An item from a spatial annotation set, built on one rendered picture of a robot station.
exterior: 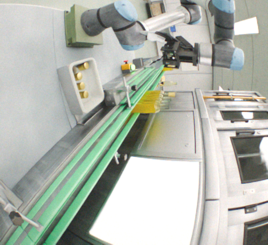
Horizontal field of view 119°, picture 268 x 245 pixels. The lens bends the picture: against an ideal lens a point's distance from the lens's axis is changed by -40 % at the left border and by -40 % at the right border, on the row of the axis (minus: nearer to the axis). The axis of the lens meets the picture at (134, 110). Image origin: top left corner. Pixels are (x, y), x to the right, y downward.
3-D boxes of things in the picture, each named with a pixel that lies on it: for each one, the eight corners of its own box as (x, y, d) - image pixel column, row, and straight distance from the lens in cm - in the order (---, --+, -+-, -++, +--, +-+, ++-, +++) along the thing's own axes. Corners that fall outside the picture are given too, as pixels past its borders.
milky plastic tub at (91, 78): (72, 115, 63) (85, 115, 57) (56, 68, 59) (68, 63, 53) (92, 99, 74) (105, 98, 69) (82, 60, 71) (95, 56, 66)
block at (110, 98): (105, 106, 73) (116, 106, 69) (100, 90, 70) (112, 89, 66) (108, 104, 76) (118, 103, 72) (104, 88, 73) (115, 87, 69)
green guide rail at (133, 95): (120, 104, 73) (133, 103, 70) (119, 102, 73) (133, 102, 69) (163, 61, 238) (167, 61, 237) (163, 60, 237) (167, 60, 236)
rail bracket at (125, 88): (117, 109, 70) (139, 109, 65) (109, 78, 65) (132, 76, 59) (119, 107, 72) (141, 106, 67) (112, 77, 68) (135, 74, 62)
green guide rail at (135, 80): (117, 91, 71) (130, 90, 67) (116, 89, 71) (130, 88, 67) (162, 57, 237) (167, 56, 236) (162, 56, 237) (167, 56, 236)
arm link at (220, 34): (231, 21, 57) (238, 33, 47) (229, 44, 62) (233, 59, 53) (212, 18, 56) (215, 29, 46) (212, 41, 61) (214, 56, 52)
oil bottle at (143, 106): (125, 113, 80) (160, 113, 73) (123, 104, 77) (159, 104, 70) (128, 109, 84) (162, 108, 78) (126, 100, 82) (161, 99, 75)
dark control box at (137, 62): (133, 67, 133) (141, 66, 130) (132, 59, 132) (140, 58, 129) (136, 65, 140) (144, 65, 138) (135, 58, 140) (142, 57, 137)
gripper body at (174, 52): (157, 48, 42) (197, 50, 39) (164, 37, 49) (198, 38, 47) (162, 68, 46) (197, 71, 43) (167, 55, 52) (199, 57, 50)
